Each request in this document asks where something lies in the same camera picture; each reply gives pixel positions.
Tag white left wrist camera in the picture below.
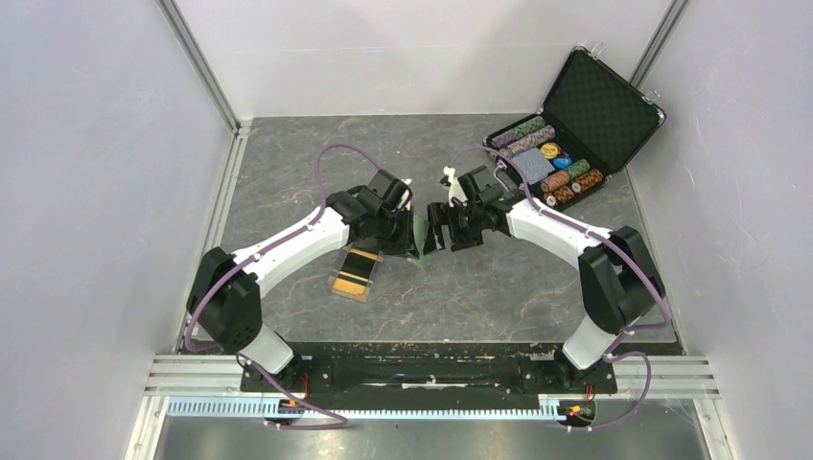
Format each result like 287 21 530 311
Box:
395 178 413 211

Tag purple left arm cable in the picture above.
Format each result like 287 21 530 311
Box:
182 143 386 431

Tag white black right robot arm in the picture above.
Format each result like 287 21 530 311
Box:
422 167 665 391

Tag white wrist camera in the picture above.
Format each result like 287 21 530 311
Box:
442 166 467 207
395 178 413 211

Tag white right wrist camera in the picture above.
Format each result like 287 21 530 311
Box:
442 166 467 207

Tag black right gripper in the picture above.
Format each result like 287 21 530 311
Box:
425 200 485 254

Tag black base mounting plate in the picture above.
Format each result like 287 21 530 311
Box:
275 341 617 410

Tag clear tray with cards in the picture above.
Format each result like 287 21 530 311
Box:
328 246 383 303

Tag green card holder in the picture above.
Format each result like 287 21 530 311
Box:
406 211 429 269

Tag black poker chip case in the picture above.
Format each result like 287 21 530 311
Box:
482 46 666 210

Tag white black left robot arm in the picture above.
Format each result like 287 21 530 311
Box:
184 170 418 391

